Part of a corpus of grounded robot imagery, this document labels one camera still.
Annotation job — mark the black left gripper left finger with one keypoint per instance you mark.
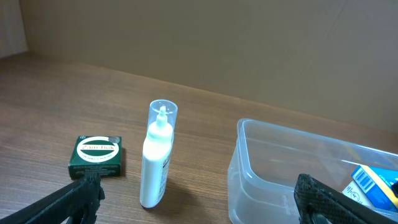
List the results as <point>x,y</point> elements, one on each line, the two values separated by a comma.
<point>77,203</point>

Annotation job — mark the green Zam-Buk box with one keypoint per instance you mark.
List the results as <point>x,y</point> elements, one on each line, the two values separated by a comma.
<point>96,155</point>

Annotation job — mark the clear plastic container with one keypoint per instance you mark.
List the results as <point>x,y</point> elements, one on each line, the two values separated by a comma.
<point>268,159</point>

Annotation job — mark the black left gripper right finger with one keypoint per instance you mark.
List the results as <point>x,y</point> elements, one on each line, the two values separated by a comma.
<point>318,203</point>

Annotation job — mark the blue VapoDrops box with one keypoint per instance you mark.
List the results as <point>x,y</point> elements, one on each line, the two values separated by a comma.
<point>376,183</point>

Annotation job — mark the white spray bottle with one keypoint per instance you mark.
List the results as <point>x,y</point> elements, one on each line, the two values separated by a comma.
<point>157,151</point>

